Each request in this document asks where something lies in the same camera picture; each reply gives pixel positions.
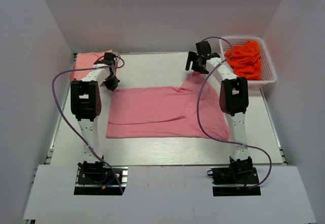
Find pink t shirt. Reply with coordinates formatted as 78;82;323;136
106;72;230;140

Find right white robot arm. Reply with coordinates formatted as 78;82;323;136
185;37;251;163

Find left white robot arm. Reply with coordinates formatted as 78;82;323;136
71;52;120;163

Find folded salmon t shirt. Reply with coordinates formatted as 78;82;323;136
70;50;112;81

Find orange t shirt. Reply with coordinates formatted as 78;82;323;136
224;41;262;81

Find white plastic basket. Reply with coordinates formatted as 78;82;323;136
219;36;277;88

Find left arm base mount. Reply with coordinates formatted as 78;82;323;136
74;162;128;196

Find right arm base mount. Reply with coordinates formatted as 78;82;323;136
207;157;261;197

